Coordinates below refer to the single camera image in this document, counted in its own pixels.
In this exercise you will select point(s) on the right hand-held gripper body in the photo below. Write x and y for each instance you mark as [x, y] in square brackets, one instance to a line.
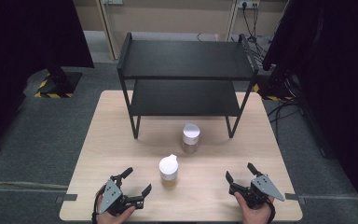
[262, 186]

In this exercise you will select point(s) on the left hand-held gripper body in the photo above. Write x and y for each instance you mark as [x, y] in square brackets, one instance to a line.
[110, 194]

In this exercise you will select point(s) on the white-lidded jar yellow spice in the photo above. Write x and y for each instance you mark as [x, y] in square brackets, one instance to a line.
[168, 168]

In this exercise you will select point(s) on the white-lidded jar brown spice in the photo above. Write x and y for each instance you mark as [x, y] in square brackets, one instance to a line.
[191, 132]

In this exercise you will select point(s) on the black two-tier metal shelf rack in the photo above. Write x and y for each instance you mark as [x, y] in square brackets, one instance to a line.
[183, 59]

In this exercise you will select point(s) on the person's left hand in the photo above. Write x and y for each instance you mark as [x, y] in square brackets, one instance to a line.
[112, 219]

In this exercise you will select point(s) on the person's right hand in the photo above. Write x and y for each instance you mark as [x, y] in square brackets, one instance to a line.
[254, 216]

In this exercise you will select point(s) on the grey tape strip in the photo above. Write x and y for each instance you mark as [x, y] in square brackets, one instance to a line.
[66, 198]
[293, 198]

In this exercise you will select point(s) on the black stand base hazard tape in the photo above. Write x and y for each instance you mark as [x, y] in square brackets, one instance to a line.
[275, 90]
[59, 87]

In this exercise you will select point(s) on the black curtain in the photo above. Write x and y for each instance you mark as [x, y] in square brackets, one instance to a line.
[28, 37]
[332, 62]

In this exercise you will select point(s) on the white partition post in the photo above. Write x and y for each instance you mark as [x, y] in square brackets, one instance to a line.
[108, 31]
[232, 18]

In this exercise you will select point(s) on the white wall socket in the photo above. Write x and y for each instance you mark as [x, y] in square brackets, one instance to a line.
[248, 3]

